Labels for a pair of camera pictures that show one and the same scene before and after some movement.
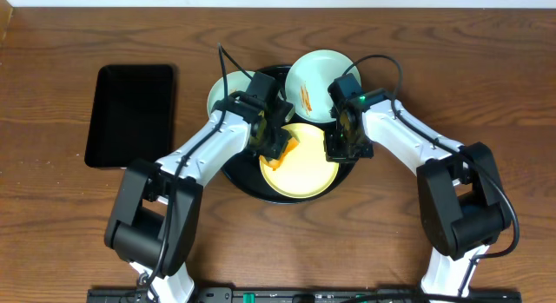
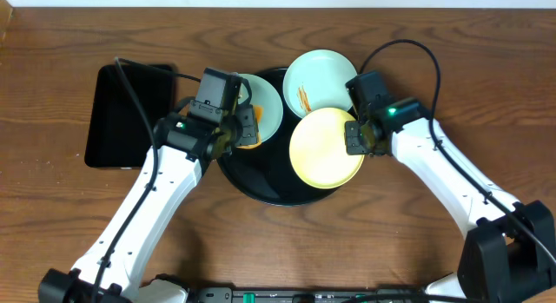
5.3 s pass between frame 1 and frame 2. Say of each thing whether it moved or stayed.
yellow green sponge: moved
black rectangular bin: stayed
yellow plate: moved
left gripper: moved
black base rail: stayed
